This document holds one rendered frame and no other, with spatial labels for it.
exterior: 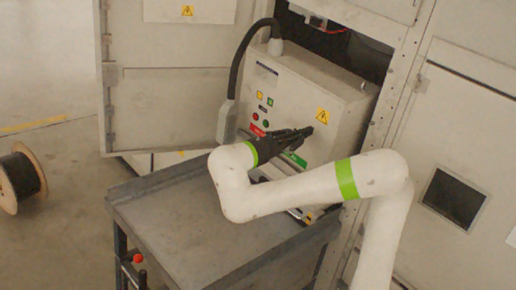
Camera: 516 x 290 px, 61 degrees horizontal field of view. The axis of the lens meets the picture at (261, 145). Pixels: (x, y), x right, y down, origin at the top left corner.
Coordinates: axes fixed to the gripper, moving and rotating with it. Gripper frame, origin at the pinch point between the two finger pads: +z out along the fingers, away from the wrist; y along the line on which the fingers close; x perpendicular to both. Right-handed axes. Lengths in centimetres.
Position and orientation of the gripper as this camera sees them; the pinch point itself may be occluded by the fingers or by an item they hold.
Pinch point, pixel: (304, 132)
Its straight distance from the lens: 150.9
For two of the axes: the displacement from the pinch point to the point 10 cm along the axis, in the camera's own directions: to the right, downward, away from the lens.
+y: 6.7, 4.9, -5.6
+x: 1.5, -8.3, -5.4
